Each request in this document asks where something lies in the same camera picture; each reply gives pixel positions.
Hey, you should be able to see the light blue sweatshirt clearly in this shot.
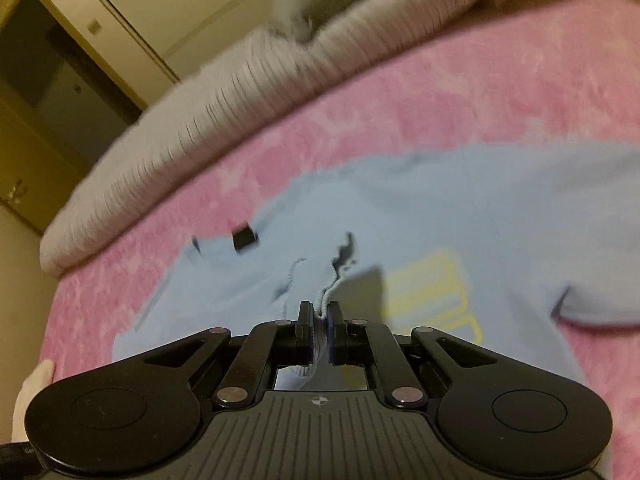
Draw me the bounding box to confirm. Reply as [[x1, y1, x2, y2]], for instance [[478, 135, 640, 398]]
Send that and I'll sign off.
[[112, 141, 639, 380]]

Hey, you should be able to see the dark wooden door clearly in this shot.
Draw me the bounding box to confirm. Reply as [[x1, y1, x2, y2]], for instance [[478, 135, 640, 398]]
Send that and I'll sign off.
[[1, 0, 141, 174]]

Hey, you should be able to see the pink floral bed blanket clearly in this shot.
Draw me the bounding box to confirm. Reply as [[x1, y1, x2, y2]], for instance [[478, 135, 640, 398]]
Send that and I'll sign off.
[[41, 0, 639, 479]]

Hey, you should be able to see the folded striped grey quilt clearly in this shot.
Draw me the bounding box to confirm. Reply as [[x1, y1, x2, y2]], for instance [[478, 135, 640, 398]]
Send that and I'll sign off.
[[39, 0, 477, 276]]

